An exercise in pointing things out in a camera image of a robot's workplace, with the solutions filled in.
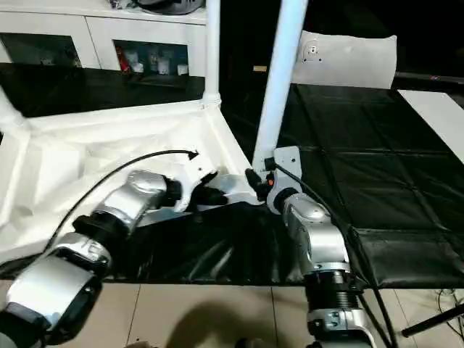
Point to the white plastic table leg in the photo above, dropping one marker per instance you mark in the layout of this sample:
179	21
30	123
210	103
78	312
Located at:
11	112
279	80
212	51

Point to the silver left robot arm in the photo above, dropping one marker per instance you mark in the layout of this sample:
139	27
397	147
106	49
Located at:
109	225

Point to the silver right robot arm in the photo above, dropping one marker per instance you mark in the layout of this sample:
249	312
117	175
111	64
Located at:
315	239

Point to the black work mat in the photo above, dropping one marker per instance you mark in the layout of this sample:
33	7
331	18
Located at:
377	188

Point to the small yellow label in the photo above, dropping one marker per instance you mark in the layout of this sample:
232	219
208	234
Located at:
259	69

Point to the white plastic table top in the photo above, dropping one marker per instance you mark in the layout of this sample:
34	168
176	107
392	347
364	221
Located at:
87	145

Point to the white flat panel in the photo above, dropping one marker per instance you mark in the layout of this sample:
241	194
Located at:
348	59

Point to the white flat sheet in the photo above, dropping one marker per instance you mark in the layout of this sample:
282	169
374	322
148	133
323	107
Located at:
435	119

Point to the black metal stand leg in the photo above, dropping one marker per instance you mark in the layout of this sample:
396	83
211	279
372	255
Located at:
435	320

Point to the white cabinet with glass doors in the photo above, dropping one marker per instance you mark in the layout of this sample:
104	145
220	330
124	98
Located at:
72	29

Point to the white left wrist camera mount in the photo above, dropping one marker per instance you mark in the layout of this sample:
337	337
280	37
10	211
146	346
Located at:
192	170

